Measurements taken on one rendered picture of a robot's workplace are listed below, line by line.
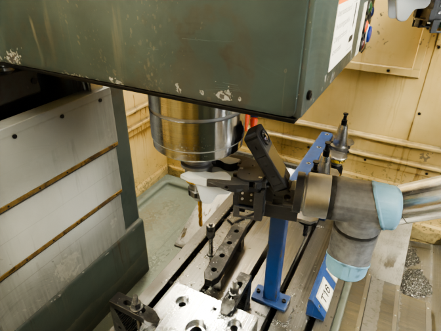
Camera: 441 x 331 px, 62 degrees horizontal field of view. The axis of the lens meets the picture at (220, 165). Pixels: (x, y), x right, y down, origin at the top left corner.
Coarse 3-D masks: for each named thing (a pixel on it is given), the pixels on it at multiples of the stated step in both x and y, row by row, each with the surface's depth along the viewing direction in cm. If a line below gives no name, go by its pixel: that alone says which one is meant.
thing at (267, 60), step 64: (0, 0) 54; (64, 0) 48; (128, 0) 44; (192, 0) 40; (256, 0) 37; (320, 0) 36; (0, 64) 61; (64, 64) 53; (128, 64) 48; (192, 64) 43; (256, 64) 40; (320, 64) 43
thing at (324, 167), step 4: (320, 156) 94; (324, 156) 93; (328, 156) 93; (320, 160) 94; (324, 160) 93; (328, 160) 93; (320, 164) 94; (324, 164) 93; (328, 164) 94; (320, 168) 94; (324, 168) 94; (328, 168) 94; (320, 172) 95; (324, 172) 94; (328, 172) 94
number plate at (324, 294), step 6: (324, 282) 102; (324, 288) 100; (330, 288) 102; (318, 294) 97; (324, 294) 99; (330, 294) 101; (318, 300) 97; (324, 300) 98; (330, 300) 100; (324, 306) 97
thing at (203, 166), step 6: (180, 162) 66; (186, 162) 63; (192, 162) 63; (198, 162) 63; (204, 162) 63; (210, 162) 66; (186, 168) 64; (192, 168) 64; (198, 168) 64; (204, 168) 64; (210, 168) 64
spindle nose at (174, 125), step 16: (160, 112) 55; (176, 112) 54; (192, 112) 53; (208, 112) 53; (224, 112) 55; (160, 128) 57; (176, 128) 55; (192, 128) 54; (208, 128) 55; (224, 128) 56; (240, 128) 59; (160, 144) 58; (176, 144) 56; (192, 144) 56; (208, 144) 56; (224, 144) 57; (240, 144) 61; (192, 160) 57; (208, 160) 58
